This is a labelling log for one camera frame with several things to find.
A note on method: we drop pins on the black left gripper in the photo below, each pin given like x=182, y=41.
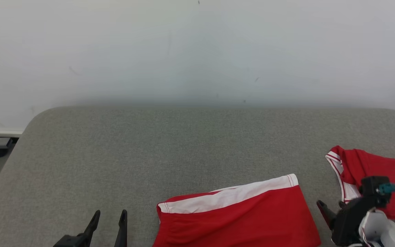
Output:
x=70, y=242

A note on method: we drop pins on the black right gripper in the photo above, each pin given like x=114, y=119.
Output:
x=348, y=226

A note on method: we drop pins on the red and white jersey shirt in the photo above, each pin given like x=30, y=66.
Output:
x=372, y=164

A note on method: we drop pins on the red shorts with white stripe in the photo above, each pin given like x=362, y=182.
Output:
x=245, y=223

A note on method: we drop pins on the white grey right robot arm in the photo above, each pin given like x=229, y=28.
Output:
x=382, y=230

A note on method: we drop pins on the teal right camera connector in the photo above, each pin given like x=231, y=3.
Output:
x=389, y=188

